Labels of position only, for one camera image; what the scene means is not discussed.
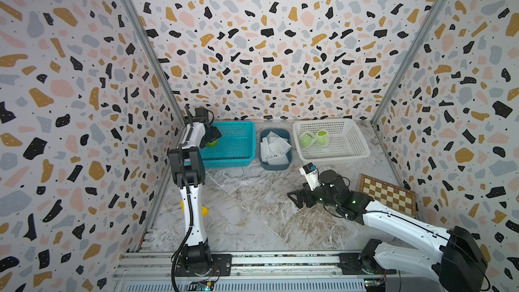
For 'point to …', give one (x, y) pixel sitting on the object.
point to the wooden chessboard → (397, 197)
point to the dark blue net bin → (284, 132)
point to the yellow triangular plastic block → (204, 210)
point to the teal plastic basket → (236, 146)
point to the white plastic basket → (345, 141)
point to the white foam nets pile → (274, 149)
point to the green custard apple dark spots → (211, 144)
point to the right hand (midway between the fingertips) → (296, 190)
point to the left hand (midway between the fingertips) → (215, 137)
